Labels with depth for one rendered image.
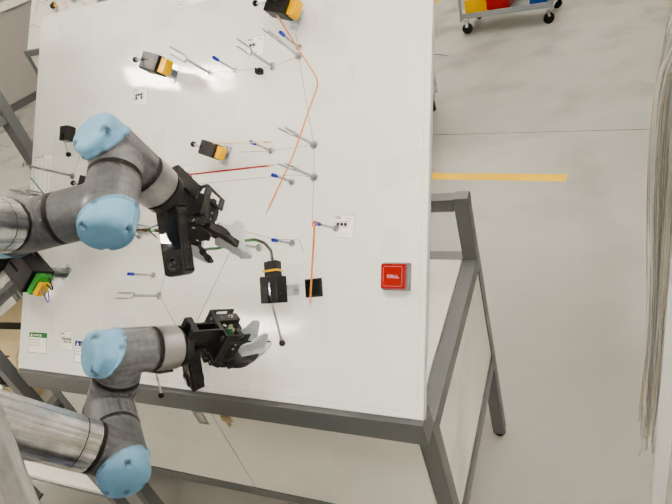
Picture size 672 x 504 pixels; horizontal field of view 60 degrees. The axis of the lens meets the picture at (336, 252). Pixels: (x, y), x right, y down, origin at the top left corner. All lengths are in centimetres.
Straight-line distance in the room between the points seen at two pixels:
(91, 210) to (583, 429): 182
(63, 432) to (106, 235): 27
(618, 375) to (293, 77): 162
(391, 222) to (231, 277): 41
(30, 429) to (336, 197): 72
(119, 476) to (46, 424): 13
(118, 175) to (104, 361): 29
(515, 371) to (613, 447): 45
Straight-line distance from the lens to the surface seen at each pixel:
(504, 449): 219
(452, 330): 144
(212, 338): 105
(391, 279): 115
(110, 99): 172
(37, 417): 88
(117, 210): 81
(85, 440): 90
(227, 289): 137
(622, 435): 224
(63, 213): 85
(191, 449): 179
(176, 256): 97
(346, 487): 159
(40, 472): 256
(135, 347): 98
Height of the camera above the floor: 181
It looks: 34 degrees down
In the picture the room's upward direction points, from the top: 18 degrees counter-clockwise
